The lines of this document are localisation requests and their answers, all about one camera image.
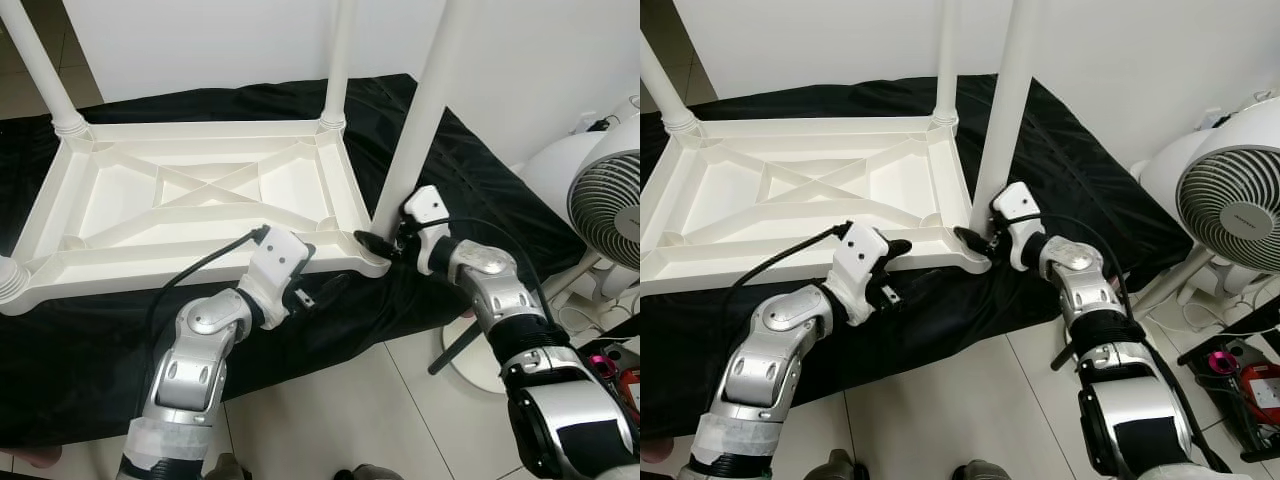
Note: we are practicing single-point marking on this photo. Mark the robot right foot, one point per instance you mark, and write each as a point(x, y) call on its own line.
point(980, 471)
point(370, 472)

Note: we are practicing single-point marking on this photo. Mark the white plastic table top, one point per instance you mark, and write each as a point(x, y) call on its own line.
point(720, 195)
point(110, 195)

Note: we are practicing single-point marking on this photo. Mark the black cloth table cover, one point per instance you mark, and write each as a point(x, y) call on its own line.
point(1080, 160)
point(470, 170)

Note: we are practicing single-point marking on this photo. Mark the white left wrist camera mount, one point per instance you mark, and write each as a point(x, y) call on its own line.
point(280, 255)
point(860, 250)

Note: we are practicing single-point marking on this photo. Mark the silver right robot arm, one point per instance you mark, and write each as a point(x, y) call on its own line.
point(495, 285)
point(1085, 285)

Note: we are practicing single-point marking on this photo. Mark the white standing fan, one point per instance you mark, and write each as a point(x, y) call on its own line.
point(1230, 190)
point(600, 190)

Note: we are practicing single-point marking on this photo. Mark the white wall power socket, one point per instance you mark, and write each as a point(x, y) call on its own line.
point(596, 124)
point(1216, 118)

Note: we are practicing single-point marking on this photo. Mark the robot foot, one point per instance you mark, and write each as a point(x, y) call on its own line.
point(840, 468)
point(370, 472)
point(980, 471)
point(228, 468)

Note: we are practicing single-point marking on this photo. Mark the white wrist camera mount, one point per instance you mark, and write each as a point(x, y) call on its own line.
point(860, 250)
point(280, 255)
point(425, 205)
point(1018, 200)

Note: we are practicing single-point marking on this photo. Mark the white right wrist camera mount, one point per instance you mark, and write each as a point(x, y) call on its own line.
point(1018, 200)
point(425, 205)

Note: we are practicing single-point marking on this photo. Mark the black metal table frame bar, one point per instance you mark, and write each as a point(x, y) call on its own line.
point(455, 350)
point(1062, 358)

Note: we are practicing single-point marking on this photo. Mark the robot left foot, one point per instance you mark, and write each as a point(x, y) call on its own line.
point(228, 468)
point(840, 468)

